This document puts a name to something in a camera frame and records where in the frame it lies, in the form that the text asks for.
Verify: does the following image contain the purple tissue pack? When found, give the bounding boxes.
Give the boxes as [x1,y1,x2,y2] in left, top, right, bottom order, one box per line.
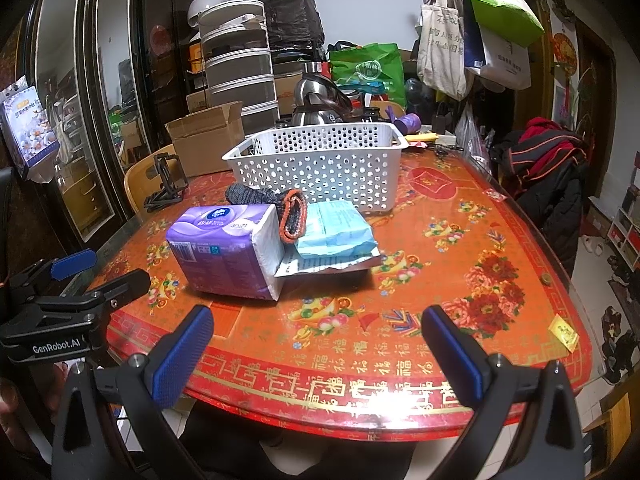
[166,204,284,301]

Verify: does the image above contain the white printed plastic package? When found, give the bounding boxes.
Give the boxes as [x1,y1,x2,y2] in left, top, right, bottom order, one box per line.
[276,247,383,278]

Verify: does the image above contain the grey knit work gloves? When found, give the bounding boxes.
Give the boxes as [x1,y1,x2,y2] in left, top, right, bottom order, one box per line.
[224,182,309,245]

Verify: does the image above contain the light blue mask pack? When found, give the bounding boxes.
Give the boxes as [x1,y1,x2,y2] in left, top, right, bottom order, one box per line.
[295,200,378,258]

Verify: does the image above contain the person's left hand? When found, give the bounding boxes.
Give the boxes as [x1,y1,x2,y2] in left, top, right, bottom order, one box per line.
[1,362,68,453]

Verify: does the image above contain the yellow wooden chair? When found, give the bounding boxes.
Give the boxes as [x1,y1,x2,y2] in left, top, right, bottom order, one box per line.
[124,144,178,214]

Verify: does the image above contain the black folding phone stand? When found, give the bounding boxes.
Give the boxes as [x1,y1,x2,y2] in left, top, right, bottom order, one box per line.
[143,152,189,212]

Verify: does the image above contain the open cardboard box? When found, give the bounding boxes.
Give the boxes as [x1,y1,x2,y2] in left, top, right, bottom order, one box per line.
[165,101,245,178]

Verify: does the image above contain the red floral tablecloth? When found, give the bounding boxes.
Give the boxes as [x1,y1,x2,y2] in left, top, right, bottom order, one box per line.
[96,151,596,440]

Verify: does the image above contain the red black striped jacket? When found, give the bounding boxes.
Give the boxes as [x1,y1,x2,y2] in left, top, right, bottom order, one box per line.
[489,117,587,275]

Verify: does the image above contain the dark glass door cabinet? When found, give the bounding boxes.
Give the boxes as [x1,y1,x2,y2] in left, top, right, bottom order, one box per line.
[1,0,193,274]

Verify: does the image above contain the white perforated plastic basket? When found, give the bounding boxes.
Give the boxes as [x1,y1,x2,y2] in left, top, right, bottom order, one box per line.
[222,122,409,214]

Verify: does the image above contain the stacked mesh food cover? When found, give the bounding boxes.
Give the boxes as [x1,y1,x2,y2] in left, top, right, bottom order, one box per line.
[198,0,280,136]

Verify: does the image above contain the stainless steel gourd kettle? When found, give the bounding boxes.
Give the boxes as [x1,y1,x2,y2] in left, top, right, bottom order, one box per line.
[291,72,352,126]

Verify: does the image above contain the purple plastic cup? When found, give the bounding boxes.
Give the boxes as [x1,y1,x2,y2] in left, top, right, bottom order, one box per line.
[386,106,422,136]

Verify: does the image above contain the black garbage bag bundle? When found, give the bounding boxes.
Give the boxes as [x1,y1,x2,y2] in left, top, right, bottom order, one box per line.
[262,0,324,50]

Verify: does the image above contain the white blue hanging bag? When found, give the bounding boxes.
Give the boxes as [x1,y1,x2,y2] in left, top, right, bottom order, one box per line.
[462,0,532,91]

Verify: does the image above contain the green shopping bag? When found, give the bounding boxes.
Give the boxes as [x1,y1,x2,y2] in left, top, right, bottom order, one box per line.
[329,44,407,106]

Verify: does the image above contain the beige canvas tote bag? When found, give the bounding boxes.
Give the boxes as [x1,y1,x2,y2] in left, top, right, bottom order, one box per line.
[416,0,473,101]

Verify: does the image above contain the lime green hanging bag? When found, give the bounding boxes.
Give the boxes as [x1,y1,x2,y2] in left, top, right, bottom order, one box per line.
[471,0,544,48]

